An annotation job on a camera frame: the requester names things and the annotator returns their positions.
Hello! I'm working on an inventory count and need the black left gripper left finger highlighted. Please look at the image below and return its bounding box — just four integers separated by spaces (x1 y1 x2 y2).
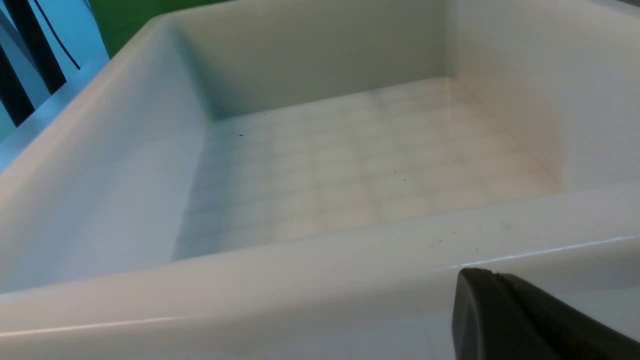
451 268 560 360

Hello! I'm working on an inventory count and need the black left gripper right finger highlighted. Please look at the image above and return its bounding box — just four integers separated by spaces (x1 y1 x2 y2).
497 273 640 360

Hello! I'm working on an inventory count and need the large white plastic bin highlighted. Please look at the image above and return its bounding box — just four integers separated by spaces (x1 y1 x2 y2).
1 0 639 360

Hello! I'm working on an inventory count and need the green backdrop cloth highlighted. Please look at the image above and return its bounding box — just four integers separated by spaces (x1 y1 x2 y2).
89 0 220 59

